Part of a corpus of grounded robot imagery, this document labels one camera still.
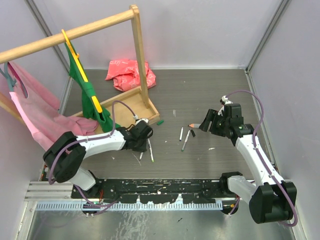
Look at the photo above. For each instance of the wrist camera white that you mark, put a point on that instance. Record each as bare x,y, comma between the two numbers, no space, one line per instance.
146,120
224,101

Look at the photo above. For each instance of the red patterned cloth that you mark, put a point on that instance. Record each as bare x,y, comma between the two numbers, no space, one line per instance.
124,73

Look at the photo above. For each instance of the white cable duct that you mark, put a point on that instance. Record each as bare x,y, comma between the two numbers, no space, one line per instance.
80,205

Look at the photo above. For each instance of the white pen green tip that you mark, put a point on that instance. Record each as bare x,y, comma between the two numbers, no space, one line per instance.
150,150

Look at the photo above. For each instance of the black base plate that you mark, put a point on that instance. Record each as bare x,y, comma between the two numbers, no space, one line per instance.
158,191

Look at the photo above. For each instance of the green tank top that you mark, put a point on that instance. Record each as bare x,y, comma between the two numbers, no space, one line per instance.
91,109

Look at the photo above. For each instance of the yellow plastic hanger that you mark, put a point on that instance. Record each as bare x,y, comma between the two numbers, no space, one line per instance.
75,56

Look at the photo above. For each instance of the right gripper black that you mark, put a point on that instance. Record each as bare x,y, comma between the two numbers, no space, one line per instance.
212,115

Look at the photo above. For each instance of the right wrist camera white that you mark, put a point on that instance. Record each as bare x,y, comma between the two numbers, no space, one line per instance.
224,101

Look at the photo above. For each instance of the long white green pen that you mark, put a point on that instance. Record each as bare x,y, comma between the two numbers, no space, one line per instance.
185,140

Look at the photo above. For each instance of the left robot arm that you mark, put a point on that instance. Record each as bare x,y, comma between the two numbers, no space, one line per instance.
65,156

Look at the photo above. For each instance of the short white pen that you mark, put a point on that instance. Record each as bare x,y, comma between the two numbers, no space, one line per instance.
181,133

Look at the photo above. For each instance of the pink shirt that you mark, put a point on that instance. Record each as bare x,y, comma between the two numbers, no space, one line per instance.
40,112

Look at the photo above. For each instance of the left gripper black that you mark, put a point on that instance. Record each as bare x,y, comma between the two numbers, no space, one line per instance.
141,148

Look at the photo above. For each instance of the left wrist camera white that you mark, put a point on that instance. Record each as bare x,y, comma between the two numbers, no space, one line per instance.
146,120

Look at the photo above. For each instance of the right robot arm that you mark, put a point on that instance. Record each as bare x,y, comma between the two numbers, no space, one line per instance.
270,198

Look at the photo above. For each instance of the grey pencil orange tip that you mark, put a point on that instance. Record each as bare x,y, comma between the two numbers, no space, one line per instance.
194,125

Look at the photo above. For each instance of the grey blue hanger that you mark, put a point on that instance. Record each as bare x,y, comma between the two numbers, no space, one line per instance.
12,78

